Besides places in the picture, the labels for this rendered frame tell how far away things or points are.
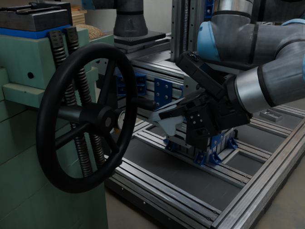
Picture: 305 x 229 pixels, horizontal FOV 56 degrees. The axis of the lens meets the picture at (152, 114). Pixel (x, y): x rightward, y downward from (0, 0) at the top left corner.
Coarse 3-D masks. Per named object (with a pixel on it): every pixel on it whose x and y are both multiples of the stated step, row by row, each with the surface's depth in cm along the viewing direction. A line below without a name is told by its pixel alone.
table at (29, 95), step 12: (108, 36) 83; (96, 60) 80; (0, 72) 55; (96, 72) 66; (0, 84) 55; (12, 84) 56; (0, 96) 56; (12, 96) 55; (24, 96) 53; (36, 96) 52
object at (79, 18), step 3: (72, 15) 91; (75, 15) 91; (78, 15) 92; (81, 15) 93; (72, 18) 90; (75, 18) 91; (78, 18) 92; (81, 18) 94; (75, 21) 91; (78, 21) 93; (81, 21) 94; (84, 21) 95; (75, 24) 92; (84, 24) 96
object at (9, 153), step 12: (12, 120) 59; (24, 120) 62; (36, 120) 65; (60, 120) 72; (0, 132) 57; (12, 132) 60; (24, 132) 63; (0, 144) 58; (12, 144) 60; (24, 144) 63; (0, 156) 58; (12, 156) 61
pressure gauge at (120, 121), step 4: (116, 112) 86; (120, 112) 86; (124, 112) 87; (116, 116) 85; (120, 116) 86; (116, 120) 85; (120, 120) 86; (116, 124) 86; (120, 124) 87; (116, 128) 87; (120, 128) 87; (116, 132) 90
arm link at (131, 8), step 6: (114, 0) 114; (120, 0) 115; (126, 0) 115; (132, 0) 116; (138, 0) 117; (114, 6) 117; (120, 6) 117; (126, 6) 117; (132, 6) 117; (138, 6) 118
